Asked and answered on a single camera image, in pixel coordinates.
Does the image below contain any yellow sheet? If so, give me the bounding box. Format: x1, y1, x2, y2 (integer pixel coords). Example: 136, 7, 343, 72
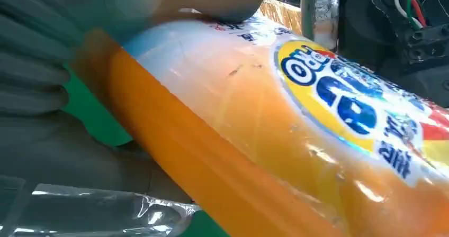
258, 0, 303, 35

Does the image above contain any green table mat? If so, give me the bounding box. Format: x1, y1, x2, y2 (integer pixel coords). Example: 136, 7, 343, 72
61, 61, 230, 237

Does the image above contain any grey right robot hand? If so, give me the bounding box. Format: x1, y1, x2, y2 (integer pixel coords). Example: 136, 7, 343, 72
0, 0, 266, 205

